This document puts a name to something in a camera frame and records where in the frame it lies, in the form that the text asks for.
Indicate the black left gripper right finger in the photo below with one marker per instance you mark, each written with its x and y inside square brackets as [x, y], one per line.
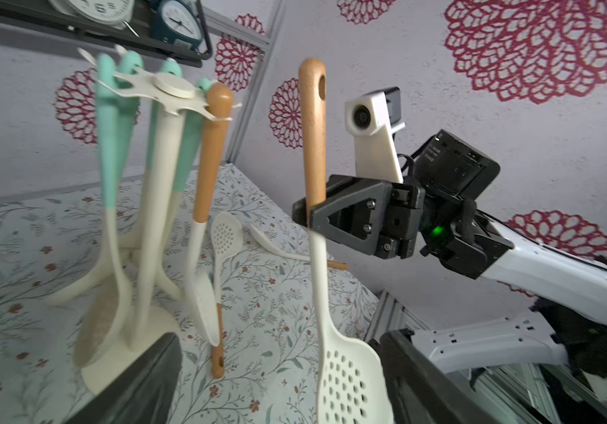
[418, 391]

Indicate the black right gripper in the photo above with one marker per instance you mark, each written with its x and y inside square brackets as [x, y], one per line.
[374, 217]

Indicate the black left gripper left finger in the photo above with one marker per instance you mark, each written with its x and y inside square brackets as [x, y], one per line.
[144, 392]

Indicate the cream skimmer edge-on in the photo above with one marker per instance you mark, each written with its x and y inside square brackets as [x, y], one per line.
[351, 387]

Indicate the lone skimmer orange handle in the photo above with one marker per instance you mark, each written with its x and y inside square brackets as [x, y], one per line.
[199, 295]

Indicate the cream skimmer round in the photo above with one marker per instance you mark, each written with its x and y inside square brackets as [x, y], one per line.
[191, 139]

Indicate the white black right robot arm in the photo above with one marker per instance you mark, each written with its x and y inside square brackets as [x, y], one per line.
[567, 325]

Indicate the cream utensil rack stand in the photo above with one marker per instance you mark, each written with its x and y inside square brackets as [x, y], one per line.
[145, 322]

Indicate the dark green alarm clock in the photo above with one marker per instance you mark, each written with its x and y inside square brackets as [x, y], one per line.
[175, 24]

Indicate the white alarm clock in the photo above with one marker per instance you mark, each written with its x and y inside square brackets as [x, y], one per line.
[111, 13]

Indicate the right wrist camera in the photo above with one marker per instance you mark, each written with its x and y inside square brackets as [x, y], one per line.
[373, 120]

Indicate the grey wall shelf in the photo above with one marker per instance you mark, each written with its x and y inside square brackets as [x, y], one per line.
[40, 16]

